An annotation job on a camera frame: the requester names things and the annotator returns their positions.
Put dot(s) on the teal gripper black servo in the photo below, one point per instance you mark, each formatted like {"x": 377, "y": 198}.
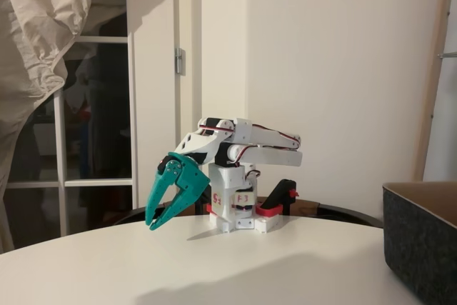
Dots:
{"x": 188, "y": 176}

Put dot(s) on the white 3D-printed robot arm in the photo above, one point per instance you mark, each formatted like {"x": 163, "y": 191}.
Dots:
{"x": 271, "y": 156}

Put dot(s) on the dark grey felt box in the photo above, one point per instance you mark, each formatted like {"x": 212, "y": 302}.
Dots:
{"x": 417, "y": 240}

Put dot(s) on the black clamp with red pad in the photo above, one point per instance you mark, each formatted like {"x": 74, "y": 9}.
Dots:
{"x": 280, "y": 190}
{"x": 203, "y": 203}

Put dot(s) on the white framed glass door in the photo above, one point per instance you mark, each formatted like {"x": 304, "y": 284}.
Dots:
{"x": 153, "y": 123}

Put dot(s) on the metal door hinge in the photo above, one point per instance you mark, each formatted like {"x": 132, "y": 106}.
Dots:
{"x": 179, "y": 62}

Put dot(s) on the beige crumpled curtain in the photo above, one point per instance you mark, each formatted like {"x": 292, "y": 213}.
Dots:
{"x": 28, "y": 33}

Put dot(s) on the metal rod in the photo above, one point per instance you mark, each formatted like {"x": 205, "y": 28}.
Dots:
{"x": 448, "y": 55}

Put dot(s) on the wooden frame translucent screen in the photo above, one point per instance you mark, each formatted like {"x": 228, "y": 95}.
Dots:
{"x": 435, "y": 69}

